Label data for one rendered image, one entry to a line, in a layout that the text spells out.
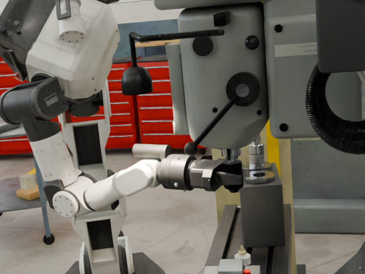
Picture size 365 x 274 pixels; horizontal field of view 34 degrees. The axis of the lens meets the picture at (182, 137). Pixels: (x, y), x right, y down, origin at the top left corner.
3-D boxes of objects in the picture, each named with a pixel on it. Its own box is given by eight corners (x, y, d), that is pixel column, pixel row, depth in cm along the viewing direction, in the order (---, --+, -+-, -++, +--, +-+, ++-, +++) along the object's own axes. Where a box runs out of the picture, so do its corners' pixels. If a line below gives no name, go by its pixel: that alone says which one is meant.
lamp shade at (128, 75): (120, 92, 141) (117, 66, 140) (150, 88, 143) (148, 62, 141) (124, 96, 134) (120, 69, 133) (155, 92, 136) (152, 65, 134)
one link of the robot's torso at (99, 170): (74, 209, 215) (56, 81, 209) (122, 203, 217) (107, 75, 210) (71, 220, 200) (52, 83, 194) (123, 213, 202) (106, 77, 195)
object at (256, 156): (247, 163, 184) (246, 145, 183) (262, 162, 185) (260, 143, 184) (252, 168, 180) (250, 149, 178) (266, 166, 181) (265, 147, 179)
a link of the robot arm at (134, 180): (153, 185, 146) (115, 203, 153) (170, 172, 153) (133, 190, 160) (140, 162, 145) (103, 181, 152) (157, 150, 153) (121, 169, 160)
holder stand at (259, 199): (243, 248, 172) (239, 182, 167) (241, 219, 194) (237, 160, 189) (285, 246, 171) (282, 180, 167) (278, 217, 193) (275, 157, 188)
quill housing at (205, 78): (184, 156, 132) (170, 9, 124) (199, 133, 151) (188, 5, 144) (271, 153, 128) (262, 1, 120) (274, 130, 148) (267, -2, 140)
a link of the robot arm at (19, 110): (15, 144, 162) (-3, 97, 158) (37, 132, 169) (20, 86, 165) (45, 140, 156) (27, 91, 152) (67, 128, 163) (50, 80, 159)
